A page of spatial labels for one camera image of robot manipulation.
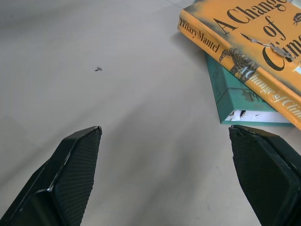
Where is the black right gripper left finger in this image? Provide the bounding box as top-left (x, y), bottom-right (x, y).
top-left (0, 126), bottom-right (103, 226)

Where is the orange hardcover book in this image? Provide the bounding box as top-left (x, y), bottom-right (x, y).
top-left (177, 0), bottom-right (301, 131)

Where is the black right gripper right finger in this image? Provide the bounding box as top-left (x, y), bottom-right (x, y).
top-left (229, 124), bottom-right (301, 226)

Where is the teal hardcover book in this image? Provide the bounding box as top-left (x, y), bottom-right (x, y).
top-left (203, 52), bottom-right (295, 128)

